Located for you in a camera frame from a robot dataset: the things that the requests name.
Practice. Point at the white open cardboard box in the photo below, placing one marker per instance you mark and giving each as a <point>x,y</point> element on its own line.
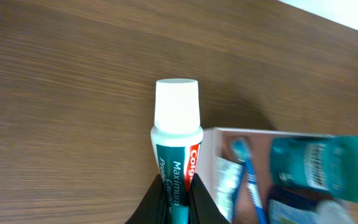
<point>217,143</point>

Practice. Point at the green Dettol soap pack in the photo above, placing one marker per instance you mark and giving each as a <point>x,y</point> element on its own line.
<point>227,183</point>

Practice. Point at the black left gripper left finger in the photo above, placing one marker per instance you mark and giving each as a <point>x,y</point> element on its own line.
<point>153,207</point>

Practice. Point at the teal mouthwash bottle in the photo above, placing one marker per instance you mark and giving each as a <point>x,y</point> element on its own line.
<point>328,165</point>

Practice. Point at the green white toothpaste tube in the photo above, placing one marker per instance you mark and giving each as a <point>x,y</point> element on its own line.
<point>176,139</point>

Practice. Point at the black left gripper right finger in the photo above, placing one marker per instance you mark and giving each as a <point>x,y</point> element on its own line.
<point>202,208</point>

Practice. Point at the blue white toothbrush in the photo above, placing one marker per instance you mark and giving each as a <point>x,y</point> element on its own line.
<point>244,156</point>

